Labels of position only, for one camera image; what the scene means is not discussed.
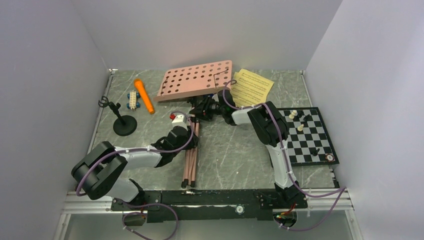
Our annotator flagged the black chess piece right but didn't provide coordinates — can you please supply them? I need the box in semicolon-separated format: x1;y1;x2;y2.
303;114;313;122

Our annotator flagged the white blue toy car chassis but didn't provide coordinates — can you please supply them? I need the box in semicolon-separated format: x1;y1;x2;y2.
126;90;141;111

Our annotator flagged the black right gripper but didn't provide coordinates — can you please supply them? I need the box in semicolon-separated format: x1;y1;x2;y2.
189;95;226;121

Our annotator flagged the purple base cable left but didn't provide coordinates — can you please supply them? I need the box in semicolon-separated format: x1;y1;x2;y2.
114;198;180;240

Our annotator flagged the black chess piece left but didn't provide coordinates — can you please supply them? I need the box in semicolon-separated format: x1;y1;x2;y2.
295;110;304;121

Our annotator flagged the white chess piece upper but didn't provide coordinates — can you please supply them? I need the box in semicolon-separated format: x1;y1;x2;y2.
289;110;298;120

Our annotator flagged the black white chessboard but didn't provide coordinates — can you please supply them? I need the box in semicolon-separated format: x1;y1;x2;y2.
278;107;340;167

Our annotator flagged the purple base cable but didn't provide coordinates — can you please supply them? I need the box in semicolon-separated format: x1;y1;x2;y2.
277;188;347;233
114;198;180;240

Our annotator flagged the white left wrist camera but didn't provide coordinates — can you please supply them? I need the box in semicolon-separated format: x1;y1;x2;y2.
169;113;188;130

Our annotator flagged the black chess piece near edge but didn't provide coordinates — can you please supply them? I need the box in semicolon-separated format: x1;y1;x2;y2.
311;148;320;156

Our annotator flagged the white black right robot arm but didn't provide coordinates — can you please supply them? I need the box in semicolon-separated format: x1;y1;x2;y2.
188;89;305;208

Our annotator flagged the black microphone stand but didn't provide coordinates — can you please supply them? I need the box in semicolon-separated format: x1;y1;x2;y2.
98;95;138;137

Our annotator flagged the orange toy microphone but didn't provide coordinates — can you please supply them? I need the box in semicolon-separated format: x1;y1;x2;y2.
134;78;155;115

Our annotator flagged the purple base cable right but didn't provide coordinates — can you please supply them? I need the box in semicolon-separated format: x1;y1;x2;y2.
277;188;347;233

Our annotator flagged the white chess piece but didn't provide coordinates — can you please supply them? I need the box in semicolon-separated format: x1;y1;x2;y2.
297;124;304;132
289;110;298;120

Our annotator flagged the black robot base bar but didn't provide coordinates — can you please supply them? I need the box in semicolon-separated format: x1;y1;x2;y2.
110;188;308;223

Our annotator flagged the yellow sheet music page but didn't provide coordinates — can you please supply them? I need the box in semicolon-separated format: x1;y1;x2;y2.
230;69;275;108

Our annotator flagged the round chessboard emblem sticker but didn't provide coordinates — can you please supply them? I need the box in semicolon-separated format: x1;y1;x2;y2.
325;154;335;162

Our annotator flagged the white chess piece lower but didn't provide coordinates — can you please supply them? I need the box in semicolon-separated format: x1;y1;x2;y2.
297;124;304;132

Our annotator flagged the pink music stand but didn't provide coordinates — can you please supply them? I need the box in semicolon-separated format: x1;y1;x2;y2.
153;60;232;189

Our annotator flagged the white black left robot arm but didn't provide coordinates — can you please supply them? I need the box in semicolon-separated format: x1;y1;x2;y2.
71;126;199;210

